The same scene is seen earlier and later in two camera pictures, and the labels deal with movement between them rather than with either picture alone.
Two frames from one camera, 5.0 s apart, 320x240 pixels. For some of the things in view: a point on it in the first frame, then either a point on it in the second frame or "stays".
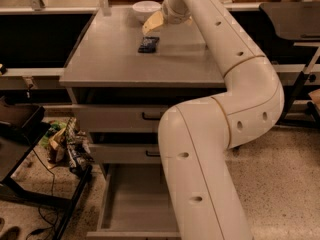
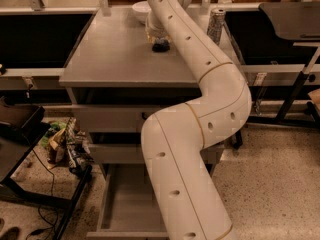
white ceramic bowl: x=144 y=9 stays
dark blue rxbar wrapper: x=148 y=44 → x=161 y=45
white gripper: x=169 y=13 → x=154 y=26
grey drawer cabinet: x=121 y=82 stays
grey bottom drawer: x=136 y=205 stays
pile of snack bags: x=67 y=144 stays
